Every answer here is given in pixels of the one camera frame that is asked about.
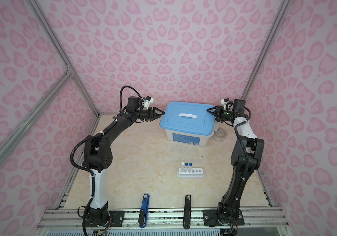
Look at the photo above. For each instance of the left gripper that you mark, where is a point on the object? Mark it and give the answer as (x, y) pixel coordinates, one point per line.
(154, 116)

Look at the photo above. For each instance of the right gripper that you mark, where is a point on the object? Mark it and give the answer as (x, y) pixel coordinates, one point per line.
(220, 108)

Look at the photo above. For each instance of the blue plastic bin lid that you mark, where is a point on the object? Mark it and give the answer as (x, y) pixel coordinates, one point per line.
(191, 118)

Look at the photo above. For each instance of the cork stoppered test tube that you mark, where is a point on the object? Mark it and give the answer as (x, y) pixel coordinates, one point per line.
(182, 167)

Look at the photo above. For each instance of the blue capped test tube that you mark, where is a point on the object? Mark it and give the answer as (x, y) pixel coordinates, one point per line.
(190, 167)
(186, 167)

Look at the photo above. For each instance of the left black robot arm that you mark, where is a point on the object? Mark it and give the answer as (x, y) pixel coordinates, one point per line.
(98, 155)

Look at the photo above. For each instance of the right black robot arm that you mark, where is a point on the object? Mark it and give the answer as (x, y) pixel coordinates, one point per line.
(245, 159)

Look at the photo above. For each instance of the clear tape roll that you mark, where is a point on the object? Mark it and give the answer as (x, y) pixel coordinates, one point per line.
(219, 135)

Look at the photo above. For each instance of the white plastic storage bin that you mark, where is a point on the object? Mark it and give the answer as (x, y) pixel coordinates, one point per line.
(188, 138)

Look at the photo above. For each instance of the white test tube rack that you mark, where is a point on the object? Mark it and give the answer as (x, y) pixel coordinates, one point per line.
(190, 173)

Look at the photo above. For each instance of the blue stapler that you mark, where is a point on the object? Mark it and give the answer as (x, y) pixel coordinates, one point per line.
(142, 219)

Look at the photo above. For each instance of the black stapler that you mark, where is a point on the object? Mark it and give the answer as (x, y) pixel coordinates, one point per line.
(187, 212)

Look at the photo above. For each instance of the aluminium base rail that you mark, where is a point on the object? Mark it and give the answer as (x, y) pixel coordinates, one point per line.
(258, 221)

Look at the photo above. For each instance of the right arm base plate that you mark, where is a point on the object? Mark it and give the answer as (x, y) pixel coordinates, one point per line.
(213, 218)

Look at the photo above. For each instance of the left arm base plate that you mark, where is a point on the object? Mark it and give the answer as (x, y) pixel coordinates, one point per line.
(95, 218)

